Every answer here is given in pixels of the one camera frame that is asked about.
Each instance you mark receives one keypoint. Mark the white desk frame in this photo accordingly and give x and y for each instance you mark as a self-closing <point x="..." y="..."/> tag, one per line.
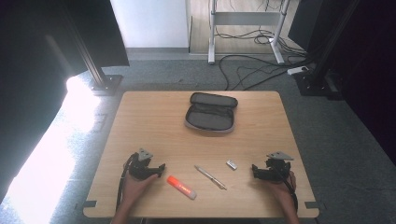
<point x="246" y="18"/>

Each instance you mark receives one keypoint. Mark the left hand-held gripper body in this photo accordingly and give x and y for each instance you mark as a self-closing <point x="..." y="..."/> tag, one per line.
<point x="140" y="169"/>

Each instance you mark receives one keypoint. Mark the white power strip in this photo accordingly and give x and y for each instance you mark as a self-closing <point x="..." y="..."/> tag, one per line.
<point x="297" y="70"/>

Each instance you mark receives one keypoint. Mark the black metal stand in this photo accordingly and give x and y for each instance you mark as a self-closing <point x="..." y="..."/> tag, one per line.
<point x="317" y="77"/>
<point x="104" y="81"/>

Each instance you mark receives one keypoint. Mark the small white eraser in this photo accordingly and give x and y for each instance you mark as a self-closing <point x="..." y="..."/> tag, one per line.
<point x="231" y="165"/>

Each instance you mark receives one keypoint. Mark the clear ballpoint pen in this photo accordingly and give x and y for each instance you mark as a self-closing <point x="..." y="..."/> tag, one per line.
<point x="209" y="176"/>

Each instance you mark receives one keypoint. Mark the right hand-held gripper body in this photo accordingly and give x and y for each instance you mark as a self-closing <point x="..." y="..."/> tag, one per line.
<point x="277" y="169"/>

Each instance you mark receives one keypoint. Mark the person's right hand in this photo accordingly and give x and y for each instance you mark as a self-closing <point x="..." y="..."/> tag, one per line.
<point x="285" y="189"/>

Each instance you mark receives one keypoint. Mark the white panel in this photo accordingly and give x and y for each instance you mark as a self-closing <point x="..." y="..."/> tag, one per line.
<point x="149" y="23"/>

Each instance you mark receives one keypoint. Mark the white and grey pencil case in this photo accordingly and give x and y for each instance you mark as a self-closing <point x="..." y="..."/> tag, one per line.
<point x="209" y="119"/>

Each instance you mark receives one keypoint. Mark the person's left hand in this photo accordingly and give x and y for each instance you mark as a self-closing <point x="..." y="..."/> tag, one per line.
<point x="132" y="189"/>

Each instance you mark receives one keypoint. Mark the black curtain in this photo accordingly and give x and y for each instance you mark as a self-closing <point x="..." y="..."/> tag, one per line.
<point x="31" y="62"/>
<point x="370" y="77"/>

